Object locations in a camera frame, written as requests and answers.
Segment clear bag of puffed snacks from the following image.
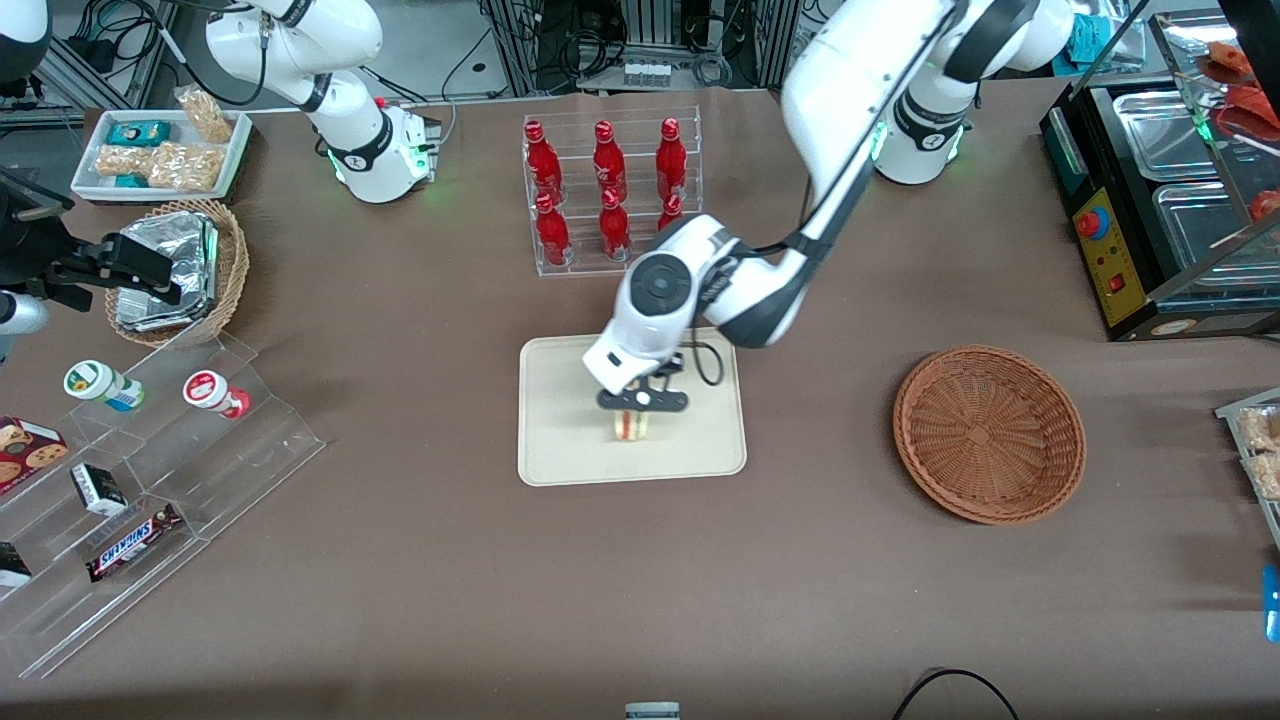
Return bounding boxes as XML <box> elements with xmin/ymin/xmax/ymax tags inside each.
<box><xmin>94</xmin><ymin>144</ymin><xmax>153</xmax><ymax>180</ymax></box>
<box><xmin>147</xmin><ymin>141</ymin><xmax>225</xmax><ymax>192</ymax></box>
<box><xmin>174</xmin><ymin>85</ymin><xmax>234</xmax><ymax>145</ymax></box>

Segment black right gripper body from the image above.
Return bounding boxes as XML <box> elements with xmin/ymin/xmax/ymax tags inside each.
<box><xmin>0</xmin><ymin>170</ymin><xmax>103</xmax><ymax>307</ymax></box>

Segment black floor cable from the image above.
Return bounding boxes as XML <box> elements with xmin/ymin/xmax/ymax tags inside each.
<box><xmin>891</xmin><ymin>667</ymin><xmax>1020</xmax><ymax>720</ymax></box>

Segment steel warmer pan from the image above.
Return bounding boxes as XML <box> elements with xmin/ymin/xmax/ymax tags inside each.
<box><xmin>1153</xmin><ymin>181</ymin><xmax>1280</xmax><ymax>285</ymax></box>
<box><xmin>1112</xmin><ymin>88</ymin><xmax>1217</xmax><ymax>183</ymax></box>

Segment silver foil wrapped packs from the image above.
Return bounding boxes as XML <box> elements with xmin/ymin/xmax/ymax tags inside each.
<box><xmin>115</xmin><ymin>211</ymin><xmax>220</xmax><ymax>334</ymax></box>

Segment small black white carton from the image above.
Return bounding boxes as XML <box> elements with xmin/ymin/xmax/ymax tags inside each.
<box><xmin>70</xmin><ymin>462</ymin><xmax>130</xmax><ymax>518</ymax></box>

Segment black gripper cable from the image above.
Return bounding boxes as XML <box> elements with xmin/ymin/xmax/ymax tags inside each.
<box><xmin>686</xmin><ymin>338</ymin><xmax>725</xmax><ymax>389</ymax></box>

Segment red capped yogurt bottle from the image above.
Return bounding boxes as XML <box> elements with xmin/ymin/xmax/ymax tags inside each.
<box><xmin>182</xmin><ymin>369</ymin><xmax>252</xmax><ymax>420</ymax></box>

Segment black food warmer cabinet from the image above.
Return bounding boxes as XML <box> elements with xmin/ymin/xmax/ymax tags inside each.
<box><xmin>1038</xmin><ymin>8</ymin><xmax>1280</xmax><ymax>343</ymax></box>

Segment cream plastic serving tray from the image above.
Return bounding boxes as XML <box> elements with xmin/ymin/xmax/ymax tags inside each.
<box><xmin>517</xmin><ymin>327</ymin><xmax>749</xmax><ymax>488</ymax></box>

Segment clear acrylic stepped display stand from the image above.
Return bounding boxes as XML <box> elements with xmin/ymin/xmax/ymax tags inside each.
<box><xmin>0</xmin><ymin>330</ymin><xmax>327</xmax><ymax>682</ymax></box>

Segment teal cloth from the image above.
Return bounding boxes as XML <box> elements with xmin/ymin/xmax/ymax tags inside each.
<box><xmin>1064</xmin><ymin>14</ymin><xmax>1113</xmax><ymax>67</ymax></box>

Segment light deep wicker basket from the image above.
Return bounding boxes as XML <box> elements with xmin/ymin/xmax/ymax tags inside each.
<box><xmin>104</xmin><ymin>198</ymin><xmax>250</xmax><ymax>350</ymax></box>

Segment snickers chocolate bar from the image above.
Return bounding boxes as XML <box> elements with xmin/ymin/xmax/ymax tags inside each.
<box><xmin>85</xmin><ymin>502</ymin><xmax>185</xmax><ymax>584</ymax></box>

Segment red chocolate cookie box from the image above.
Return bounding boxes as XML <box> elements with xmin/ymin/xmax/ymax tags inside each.
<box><xmin>0</xmin><ymin>415</ymin><xmax>71</xmax><ymax>497</ymax></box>

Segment white rectangular snack tray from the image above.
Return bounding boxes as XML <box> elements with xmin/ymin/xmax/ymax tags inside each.
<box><xmin>70</xmin><ymin>108</ymin><xmax>253</xmax><ymax>205</ymax></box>

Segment brown round wicker basket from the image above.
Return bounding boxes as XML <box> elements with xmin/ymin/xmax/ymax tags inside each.
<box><xmin>892</xmin><ymin>345</ymin><xmax>1088</xmax><ymax>527</ymax></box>

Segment grey tray with snacks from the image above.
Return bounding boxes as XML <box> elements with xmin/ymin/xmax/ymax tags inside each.
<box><xmin>1214</xmin><ymin>387</ymin><xmax>1280</xmax><ymax>553</ymax></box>

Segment clear acrylic bottle rack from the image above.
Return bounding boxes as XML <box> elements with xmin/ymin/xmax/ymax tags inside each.
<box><xmin>522</xmin><ymin>104</ymin><xmax>706</xmax><ymax>279</ymax></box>

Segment green capped yogurt bottle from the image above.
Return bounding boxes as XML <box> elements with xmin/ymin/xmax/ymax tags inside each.
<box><xmin>63</xmin><ymin>359</ymin><xmax>147</xmax><ymax>414</ymax></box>

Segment clear bag of crackers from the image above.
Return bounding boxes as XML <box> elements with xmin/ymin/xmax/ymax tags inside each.
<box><xmin>1236</xmin><ymin>404</ymin><xmax>1280</xmax><ymax>452</ymax></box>
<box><xmin>1242</xmin><ymin>450</ymin><xmax>1280</xmax><ymax>502</ymax></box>

